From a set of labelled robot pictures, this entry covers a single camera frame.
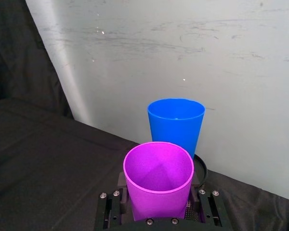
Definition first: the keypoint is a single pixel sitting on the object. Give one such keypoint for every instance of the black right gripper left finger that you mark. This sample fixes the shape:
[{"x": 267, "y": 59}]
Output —
[{"x": 112, "y": 207}]

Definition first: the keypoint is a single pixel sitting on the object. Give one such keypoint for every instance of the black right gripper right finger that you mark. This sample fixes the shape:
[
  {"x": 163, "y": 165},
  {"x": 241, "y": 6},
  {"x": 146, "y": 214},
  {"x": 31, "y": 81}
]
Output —
[{"x": 208, "y": 207}]

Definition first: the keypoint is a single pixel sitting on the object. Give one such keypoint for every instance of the purple plastic cup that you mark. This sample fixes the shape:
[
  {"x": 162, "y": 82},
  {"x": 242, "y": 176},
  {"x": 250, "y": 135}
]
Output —
[{"x": 156, "y": 204}]

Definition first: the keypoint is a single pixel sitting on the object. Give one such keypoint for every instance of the black table cloth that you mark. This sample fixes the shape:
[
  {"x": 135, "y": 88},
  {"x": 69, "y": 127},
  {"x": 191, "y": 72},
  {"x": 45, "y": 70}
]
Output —
[{"x": 43, "y": 168}]

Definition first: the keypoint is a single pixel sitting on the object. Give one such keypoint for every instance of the blue plastic cup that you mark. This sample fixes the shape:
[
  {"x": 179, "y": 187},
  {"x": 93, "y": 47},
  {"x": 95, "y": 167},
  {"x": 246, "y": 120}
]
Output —
[{"x": 175, "y": 134}]

